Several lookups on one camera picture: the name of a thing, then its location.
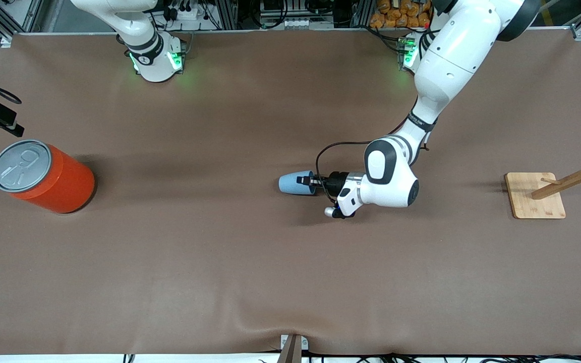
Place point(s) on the bag of orange snacks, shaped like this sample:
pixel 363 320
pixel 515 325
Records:
pixel 396 15

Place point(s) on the brown table mat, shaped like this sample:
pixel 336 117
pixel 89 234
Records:
pixel 220 262

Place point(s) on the orange can with grey lid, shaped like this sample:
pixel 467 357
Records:
pixel 61 184

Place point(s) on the white power strip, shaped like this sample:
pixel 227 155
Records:
pixel 184 11

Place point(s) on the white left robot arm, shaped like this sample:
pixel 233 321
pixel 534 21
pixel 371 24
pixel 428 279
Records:
pixel 452 50

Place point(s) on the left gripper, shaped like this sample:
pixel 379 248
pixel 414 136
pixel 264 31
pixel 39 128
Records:
pixel 335 180

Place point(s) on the light blue plastic cup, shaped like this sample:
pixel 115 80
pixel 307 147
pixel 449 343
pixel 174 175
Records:
pixel 289 184

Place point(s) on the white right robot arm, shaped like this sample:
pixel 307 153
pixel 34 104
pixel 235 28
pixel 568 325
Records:
pixel 144 50

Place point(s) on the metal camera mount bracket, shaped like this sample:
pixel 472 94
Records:
pixel 290 348

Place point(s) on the white terminal block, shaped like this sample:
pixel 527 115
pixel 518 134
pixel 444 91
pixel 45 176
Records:
pixel 298 22

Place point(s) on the wooden mug tree stand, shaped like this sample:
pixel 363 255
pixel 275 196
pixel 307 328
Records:
pixel 535 201

